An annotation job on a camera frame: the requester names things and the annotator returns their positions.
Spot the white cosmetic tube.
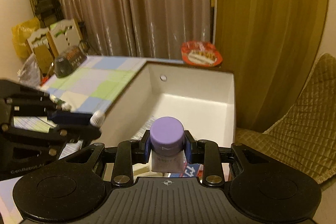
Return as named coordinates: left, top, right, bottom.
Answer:
left=130, top=116, right=156, bottom=140

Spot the blue label plastic box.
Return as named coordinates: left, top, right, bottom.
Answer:
left=168, top=162, right=203, bottom=179

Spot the purple cream tube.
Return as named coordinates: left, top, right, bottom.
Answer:
left=150, top=117, right=185, bottom=173

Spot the dark green small tube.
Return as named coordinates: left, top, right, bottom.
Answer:
left=90, top=110, right=105, bottom=128

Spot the checkered tablecloth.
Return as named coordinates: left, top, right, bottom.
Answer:
left=12, top=55, right=185, bottom=162

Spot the crumpled silver plastic bag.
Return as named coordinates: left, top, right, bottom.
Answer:
left=18, top=53, right=42, bottom=88

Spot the brown cardboard storage box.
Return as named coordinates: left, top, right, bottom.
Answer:
left=99, top=62, right=236, bottom=147

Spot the black instant noodle bowl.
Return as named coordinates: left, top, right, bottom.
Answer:
left=54, top=46, right=87, bottom=79

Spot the brown paper bag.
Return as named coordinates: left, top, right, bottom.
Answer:
left=34, top=45, right=54, bottom=74

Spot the yellow plastic bag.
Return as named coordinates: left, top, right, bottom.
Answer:
left=11, top=18, right=41, bottom=60

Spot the red instant noodle bowl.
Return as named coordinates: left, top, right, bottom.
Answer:
left=181, top=41, right=223, bottom=67

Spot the quilted olive chair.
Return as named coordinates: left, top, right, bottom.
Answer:
left=235, top=53, right=335, bottom=190

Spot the black folding cart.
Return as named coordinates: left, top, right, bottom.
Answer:
left=29, top=0, right=64, bottom=28

